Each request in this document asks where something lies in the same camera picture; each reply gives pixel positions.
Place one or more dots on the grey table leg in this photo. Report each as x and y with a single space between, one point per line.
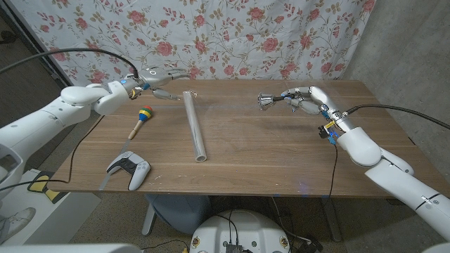
332 221

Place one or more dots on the floral rose backdrop cloth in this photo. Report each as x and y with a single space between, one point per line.
228 35

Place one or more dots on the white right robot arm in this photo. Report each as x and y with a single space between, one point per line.
393 168

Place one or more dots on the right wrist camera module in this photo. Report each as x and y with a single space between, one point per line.
327 133

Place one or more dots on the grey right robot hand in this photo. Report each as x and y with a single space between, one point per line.
316 100

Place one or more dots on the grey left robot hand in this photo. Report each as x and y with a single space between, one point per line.
154 76

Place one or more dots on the grey flat strip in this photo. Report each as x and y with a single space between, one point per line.
123 149

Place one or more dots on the black door frame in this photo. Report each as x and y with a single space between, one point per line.
35 45

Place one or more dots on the grey stool with white leg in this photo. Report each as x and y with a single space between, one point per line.
179 211

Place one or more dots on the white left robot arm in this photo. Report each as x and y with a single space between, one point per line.
52 116

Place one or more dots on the colourful striped wooden maraca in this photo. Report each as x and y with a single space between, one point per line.
145 113

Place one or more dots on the white and black gamepad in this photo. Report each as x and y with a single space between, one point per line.
131 168

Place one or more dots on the black power adapter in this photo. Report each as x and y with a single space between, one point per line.
311 246

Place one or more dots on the white shoe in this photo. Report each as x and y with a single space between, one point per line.
17 221

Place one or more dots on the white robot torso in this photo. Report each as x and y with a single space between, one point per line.
246 232

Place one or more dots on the clear cling film roll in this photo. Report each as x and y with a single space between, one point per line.
195 130

